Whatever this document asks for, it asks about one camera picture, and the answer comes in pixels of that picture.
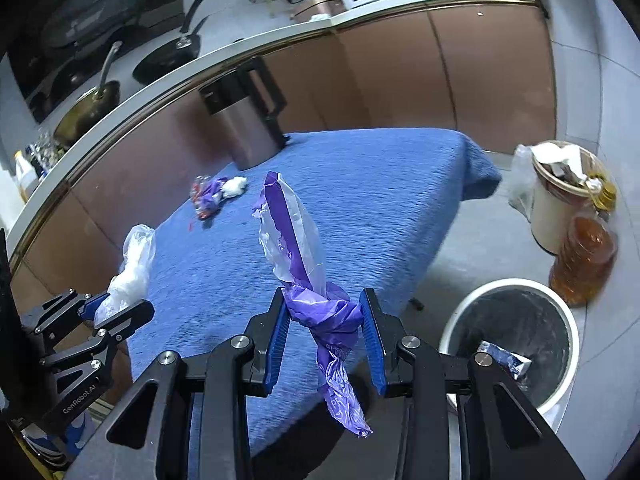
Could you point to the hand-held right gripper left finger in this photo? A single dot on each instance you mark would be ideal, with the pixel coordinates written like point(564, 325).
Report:
point(275, 345)

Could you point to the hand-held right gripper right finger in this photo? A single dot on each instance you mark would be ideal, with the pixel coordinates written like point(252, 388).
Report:
point(374, 345)

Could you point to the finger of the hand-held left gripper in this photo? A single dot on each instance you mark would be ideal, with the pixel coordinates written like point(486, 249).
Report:
point(127, 317)
point(89, 307)

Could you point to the clear plastic bag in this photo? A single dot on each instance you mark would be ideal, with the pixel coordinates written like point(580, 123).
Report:
point(135, 260)

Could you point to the purple plastic wrapper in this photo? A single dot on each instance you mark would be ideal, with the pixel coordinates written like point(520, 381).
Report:
point(327, 310)

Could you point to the white torn carton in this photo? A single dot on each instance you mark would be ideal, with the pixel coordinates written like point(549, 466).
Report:
point(511, 362)

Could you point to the white bin with black liner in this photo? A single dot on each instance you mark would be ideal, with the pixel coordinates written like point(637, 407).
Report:
point(525, 320)

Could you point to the blue and white item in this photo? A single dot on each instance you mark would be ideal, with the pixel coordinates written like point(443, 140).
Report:
point(75, 435)

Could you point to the blue towel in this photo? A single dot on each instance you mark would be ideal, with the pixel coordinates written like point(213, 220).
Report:
point(380, 200)

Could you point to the white plastic bottle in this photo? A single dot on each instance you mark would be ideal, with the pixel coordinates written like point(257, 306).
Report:
point(25, 175)

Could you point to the glass jar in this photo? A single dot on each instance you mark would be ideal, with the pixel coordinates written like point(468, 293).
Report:
point(42, 152)

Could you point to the white lilac plastic wrapper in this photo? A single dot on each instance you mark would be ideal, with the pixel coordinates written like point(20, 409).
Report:
point(232, 186)

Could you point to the brass wok with lid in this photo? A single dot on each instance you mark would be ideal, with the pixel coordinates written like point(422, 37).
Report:
point(85, 115)

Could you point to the cream bucket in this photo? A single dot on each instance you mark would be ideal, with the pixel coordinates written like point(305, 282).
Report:
point(547, 220)

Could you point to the steel electric kettle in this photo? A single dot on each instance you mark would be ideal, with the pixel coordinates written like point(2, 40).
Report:
point(245, 130)

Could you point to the clear bag beside bucket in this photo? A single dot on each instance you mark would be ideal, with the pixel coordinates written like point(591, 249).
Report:
point(520, 180)

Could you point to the cooking oil bottle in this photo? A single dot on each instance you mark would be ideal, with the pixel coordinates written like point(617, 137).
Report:
point(582, 255)

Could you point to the black wok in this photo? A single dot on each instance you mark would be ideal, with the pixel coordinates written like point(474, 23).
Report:
point(165, 60)

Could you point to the black range hood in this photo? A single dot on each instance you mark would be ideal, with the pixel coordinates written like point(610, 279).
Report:
point(100, 20)

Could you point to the white crumpled cloth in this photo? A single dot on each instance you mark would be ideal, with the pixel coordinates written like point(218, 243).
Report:
point(318, 17)

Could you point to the brown rice cooker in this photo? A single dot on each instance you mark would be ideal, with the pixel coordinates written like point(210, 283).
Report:
point(320, 7)

